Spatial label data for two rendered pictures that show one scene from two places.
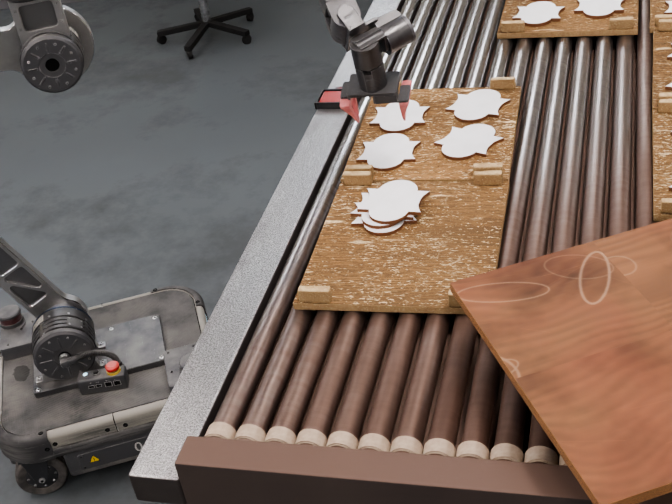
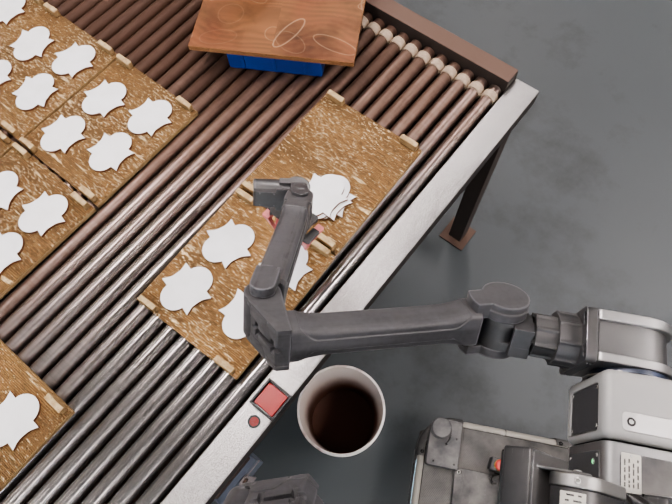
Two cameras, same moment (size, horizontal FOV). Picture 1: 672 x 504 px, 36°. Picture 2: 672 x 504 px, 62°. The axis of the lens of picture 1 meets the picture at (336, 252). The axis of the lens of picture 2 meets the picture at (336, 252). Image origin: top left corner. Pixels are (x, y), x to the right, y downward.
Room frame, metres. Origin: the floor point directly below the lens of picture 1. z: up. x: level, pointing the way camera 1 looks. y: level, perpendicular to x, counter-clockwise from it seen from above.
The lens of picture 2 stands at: (2.40, 0.20, 2.34)
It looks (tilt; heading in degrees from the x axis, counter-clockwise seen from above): 67 degrees down; 204
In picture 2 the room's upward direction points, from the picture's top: 4 degrees counter-clockwise
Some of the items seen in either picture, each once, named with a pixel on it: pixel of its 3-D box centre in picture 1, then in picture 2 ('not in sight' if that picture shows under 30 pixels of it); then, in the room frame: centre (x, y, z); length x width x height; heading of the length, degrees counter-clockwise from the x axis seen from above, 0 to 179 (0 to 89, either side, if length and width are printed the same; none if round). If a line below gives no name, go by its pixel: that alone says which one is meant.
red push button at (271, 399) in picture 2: (333, 99); (271, 399); (2.28, -0.05, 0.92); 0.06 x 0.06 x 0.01; 71
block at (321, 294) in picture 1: (314, 294); (408, 142); (1.47, 0.05, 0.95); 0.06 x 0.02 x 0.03; 72
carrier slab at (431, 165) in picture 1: (435, 133); (237, 278); (2.01, -0.26, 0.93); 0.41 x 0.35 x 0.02; 163
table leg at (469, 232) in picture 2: not in sight; (476, 187); (1.23, 0.29, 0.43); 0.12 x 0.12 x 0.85; 71
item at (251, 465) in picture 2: not in sight; (231, 471); (2.47, -0.11, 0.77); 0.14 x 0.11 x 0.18; 161
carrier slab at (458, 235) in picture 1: (407, 241); (331, 169); (1.61, -0.14, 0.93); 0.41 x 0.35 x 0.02; 162
